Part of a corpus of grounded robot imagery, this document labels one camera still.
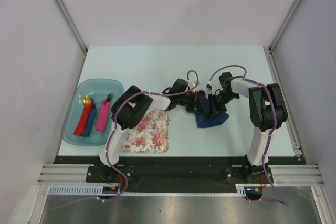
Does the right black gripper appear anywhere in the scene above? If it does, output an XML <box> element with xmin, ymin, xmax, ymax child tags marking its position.
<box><xmin>207</xmin><ymin>91</ymin><xmax>238</xmax><ymax>121</ymax></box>

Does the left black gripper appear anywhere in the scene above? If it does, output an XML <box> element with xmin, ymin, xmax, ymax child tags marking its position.
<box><xmin>176</xmin><ymin>91</ymin><xmax>206</xmax><ymax>115</ymax></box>

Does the dark blue paper napkin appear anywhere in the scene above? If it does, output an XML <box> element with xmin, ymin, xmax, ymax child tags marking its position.
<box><xmin>195</xmin><ymin>112</ymin><xmax>229</xmax><ymax>129</ymax></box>

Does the purple metal spoon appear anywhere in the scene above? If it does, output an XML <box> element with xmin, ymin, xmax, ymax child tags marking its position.
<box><xmin>198</xmin><ymin>90</ymin><xmax>206</xmax><ymax>100</ymax></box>

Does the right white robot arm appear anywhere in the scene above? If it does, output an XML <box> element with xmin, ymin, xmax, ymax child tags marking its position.
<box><xmin>207</xmin><ymin>72</ymin><xmax>288</xmax><ymax>183</ymax></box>

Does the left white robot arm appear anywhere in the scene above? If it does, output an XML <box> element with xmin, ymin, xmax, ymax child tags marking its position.
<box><xmin>95</xmin><ymin>79</ymin><xmax>206</xmax><ymax>182</ymax></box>

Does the black utensil in pink roll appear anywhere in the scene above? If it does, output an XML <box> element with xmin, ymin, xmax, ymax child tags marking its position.
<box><xmin>106</xmin><ymin>93</ymin><xmax>114</xmax><ymax>102</ymax></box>

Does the pink napkin roll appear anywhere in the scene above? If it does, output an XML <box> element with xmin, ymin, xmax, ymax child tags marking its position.
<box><xmin>96</xmin><ymin>100</ymin><xmax>111</xmax><ymax>132</ymax></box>

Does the blue napkin roll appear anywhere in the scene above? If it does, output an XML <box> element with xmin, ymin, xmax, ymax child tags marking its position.
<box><xmin>80</xmin><ymin>103</ymin><xmax>97</xmax><ymax>137</ymax></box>

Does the gold utensil in roll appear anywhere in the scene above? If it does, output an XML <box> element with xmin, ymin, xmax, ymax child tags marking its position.
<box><xmin>83</xmin><ymin>95</ymin><xmax>95</xmax><ymax>106</ymax></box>

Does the teal plastic tray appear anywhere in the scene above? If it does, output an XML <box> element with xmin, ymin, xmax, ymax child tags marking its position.
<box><xmin>61</xmin><ymin>79</ymin><xmax>124</xmax><ymax>146</ymax></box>

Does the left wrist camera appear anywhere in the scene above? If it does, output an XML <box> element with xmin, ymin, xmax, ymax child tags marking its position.
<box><xmin>188</xmin><ymin>80</ymin><xmax>199</xmax><ymax>90</ymax></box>

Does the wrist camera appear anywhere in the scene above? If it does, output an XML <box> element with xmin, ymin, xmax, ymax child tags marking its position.
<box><xmin>206</xmin><ymin>80</ymin><xmax>220</xmax><ymax>94</ymax></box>
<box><xmin>188</xmin><ymin>80</ymin><xmax>199</xmax><ymax>90</ymax></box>

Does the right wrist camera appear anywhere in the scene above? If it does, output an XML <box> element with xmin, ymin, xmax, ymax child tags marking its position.
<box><xmin>206</xmin><ymin>80</ymin><xmax>220</xmax><ymax>94</ymax></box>

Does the white cable duct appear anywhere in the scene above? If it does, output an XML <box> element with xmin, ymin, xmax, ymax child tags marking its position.
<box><xmin>48</xmin><ymin>185</ymin><xmax>246</xmax><ymax>197</ymax></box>

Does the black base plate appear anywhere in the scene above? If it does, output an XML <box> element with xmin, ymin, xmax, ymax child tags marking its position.
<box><xmin>54</xmin><ymin>156</ymin><xmax>306</xmax><ymax>193</ymax></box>

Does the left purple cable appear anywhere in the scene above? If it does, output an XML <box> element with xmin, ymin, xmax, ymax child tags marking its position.
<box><xmin>51</xmin><ymin>70</ymin><xmax>200</xmax><ymax>210</ymax></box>

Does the aluminium frame rail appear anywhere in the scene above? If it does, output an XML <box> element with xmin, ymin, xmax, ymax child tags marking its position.
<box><xmin>38</xmin><ymin>164</ymin><xmax>324</xmax><ymax>186</ymax></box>

